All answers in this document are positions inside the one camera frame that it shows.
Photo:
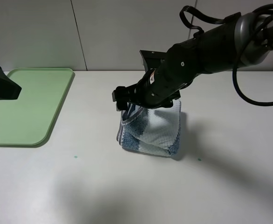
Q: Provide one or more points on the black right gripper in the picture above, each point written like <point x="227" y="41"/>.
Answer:
<point x="144" y="94"/>

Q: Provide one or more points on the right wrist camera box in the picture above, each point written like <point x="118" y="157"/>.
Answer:
<point x="152" y="59"/>

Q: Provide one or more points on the green plastic tray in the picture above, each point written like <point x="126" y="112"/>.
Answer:
<point x="29" y="120"/>

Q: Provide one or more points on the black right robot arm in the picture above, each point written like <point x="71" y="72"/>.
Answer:
<point x="218" y="45"/>

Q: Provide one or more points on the blue white striped towel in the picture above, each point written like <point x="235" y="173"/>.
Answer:
<point x="151" y="131"/>

